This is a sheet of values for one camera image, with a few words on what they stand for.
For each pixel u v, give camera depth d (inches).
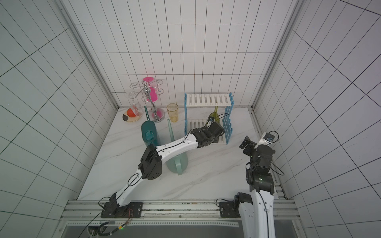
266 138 23.6
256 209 18.5
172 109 41.9
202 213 28.6
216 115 40.3
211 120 31.2
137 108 39.2
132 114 42.9
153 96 42.8
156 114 44.7
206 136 26.0
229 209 28.7
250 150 25.5
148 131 32.9
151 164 21.7
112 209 24.9
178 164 29.2
